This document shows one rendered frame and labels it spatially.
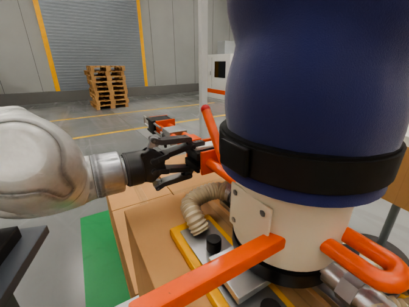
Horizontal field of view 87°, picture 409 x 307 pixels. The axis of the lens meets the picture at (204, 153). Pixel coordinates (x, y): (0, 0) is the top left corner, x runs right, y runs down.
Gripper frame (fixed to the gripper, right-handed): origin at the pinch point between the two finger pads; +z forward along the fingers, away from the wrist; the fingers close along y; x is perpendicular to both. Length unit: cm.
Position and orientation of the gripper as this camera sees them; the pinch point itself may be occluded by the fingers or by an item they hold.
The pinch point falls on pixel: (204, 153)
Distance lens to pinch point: 56.0
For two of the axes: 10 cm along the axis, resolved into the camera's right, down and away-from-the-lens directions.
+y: -0.1, 9.2, 3.8
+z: 8.7, -1.8, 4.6
